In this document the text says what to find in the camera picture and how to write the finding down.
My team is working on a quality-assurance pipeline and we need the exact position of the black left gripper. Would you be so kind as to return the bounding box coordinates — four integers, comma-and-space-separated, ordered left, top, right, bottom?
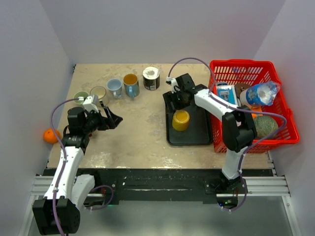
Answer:
83, 106, 122, 134

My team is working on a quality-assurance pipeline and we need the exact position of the black can with white lid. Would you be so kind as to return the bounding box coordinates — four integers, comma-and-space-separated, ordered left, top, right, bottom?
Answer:
142, 66, 160, 91

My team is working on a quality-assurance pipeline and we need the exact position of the red plastic basket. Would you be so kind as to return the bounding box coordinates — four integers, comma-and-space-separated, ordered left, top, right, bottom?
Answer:
207, 59, 301, 153

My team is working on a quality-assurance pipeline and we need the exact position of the toilet paper roll pack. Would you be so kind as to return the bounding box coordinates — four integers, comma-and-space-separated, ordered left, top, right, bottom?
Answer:
240, 81, 281, 107

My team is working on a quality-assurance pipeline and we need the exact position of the aluminium frame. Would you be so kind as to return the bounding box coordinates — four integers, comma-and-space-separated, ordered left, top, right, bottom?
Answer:
27, 152, 301, 236

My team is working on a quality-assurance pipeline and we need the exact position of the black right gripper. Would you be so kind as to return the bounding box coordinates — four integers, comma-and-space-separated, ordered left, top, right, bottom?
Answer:
163, 89, 190, 114

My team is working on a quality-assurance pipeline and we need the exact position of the green melon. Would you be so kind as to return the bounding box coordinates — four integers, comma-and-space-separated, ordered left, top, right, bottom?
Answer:
253, 116, 279, 139

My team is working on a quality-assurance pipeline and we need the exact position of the yellow mug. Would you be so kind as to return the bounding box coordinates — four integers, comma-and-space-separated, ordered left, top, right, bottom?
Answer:
172, 110, 190, 131

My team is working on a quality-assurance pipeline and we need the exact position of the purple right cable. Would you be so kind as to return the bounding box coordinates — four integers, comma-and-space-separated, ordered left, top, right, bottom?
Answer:
167, 57, 288, 212

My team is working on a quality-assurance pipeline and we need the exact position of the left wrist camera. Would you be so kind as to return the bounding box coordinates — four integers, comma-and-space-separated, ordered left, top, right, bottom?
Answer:
83, 94, 99, 113

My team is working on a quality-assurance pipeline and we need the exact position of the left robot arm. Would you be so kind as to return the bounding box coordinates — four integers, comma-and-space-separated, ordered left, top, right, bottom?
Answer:
32, 106, 123, 236

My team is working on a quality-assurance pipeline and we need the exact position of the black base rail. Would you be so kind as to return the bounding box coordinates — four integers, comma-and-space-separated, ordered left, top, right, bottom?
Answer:
77, 168, 271, 205

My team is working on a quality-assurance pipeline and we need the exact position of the black tray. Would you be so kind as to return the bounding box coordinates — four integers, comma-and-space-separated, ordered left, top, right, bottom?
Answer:
165, 100, 213, 146

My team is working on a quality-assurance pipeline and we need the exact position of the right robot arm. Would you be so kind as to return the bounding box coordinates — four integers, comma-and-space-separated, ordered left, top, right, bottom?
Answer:
163, 73, 257, 193

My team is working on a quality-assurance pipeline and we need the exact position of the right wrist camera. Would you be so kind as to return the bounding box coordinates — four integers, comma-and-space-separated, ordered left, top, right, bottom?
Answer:
166, 76, 181, 93

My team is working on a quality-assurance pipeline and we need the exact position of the light blue footed mug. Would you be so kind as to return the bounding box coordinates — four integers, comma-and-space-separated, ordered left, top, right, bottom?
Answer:
107, 78, 122, 99

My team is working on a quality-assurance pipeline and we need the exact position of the green mug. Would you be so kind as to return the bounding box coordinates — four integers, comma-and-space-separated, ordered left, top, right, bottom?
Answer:
73, 91, 89, 105

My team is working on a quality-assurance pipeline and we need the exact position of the orange fruit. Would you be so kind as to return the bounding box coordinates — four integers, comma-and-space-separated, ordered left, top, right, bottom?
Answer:
43, 128, 61, 144

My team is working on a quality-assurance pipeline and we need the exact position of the brown tape roll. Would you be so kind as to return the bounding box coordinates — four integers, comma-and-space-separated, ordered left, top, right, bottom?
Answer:
235, 83, 251, 93

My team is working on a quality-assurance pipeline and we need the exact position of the cream enamel mug black rim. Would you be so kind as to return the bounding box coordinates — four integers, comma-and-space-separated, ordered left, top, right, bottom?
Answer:
90, 86, 109, 107

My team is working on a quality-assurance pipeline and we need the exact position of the blue butterfly mug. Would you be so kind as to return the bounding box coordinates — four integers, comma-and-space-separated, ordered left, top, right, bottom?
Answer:
123, 74, 140, 100

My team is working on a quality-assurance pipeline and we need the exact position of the razor package box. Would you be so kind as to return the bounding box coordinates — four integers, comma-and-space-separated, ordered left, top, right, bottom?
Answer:
216, 85, 239, 106

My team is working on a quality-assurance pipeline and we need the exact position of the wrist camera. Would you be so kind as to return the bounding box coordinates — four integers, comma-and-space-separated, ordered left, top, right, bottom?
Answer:
166, 76, 181, 93
83, 94, 99, 113

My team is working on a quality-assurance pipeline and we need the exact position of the orange packet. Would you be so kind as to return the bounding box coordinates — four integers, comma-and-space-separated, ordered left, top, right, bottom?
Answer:
251, 106, 262, 118

